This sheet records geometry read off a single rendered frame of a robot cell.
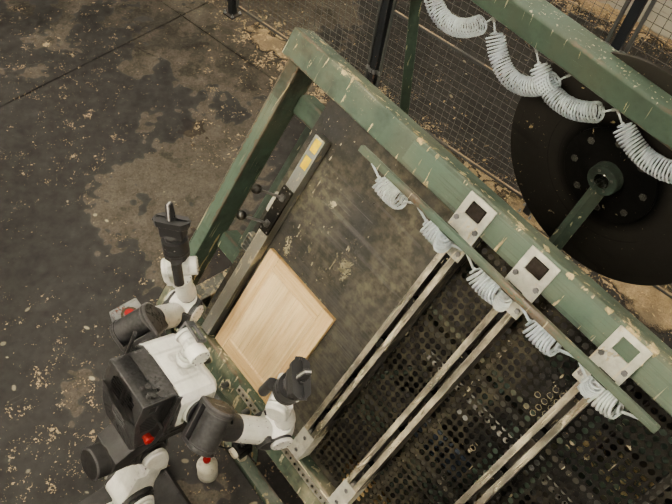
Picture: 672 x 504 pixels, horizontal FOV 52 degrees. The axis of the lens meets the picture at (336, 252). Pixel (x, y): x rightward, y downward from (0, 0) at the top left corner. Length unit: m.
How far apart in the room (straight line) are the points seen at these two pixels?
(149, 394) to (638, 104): 1.63
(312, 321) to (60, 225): 2.27
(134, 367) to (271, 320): 0.61
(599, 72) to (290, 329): 1.33
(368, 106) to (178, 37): 3.54
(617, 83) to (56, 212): 3.29
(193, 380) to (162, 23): 3.90
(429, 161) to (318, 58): 0.53
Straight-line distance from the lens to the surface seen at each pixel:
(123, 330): 2.38
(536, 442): 2.09
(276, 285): 2.56
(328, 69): 2.30
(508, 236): 1.96
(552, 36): 2.25
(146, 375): 2.21
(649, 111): 2.15
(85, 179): 4.60
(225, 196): 2.66
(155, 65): 5.35
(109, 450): 2.49
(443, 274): 2.09
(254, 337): 2.68
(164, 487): 3.35
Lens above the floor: 3.37
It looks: 53 degrees down
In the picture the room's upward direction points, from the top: 12 degrees clockwise
